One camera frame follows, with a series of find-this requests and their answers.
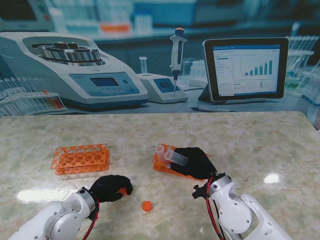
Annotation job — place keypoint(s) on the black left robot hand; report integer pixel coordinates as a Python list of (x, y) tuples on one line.
[(107, 187)]

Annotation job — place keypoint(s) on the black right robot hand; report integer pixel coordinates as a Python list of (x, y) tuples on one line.
[(197, 162)]

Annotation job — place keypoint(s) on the orange screw cap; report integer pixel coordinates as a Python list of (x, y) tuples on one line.
[(123, 192), (147, 206)]

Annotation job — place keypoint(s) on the clear plastic test tube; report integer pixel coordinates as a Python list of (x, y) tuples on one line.
[(159, 151), (175, 157)]

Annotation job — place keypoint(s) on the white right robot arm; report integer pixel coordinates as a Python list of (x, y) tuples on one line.
[(235, 215)]

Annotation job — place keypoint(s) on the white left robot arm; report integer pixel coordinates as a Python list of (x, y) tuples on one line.
[(57, 220)]

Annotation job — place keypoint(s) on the orange plastic test tube rack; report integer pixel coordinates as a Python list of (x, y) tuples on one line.
[(158, 167), (80, 160)]

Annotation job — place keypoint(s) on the printed laboratory backdrop poster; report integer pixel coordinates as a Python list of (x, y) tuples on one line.
[(160, 50)]

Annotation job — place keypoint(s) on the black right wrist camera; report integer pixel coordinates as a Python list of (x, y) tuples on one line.
[(200, 192)]

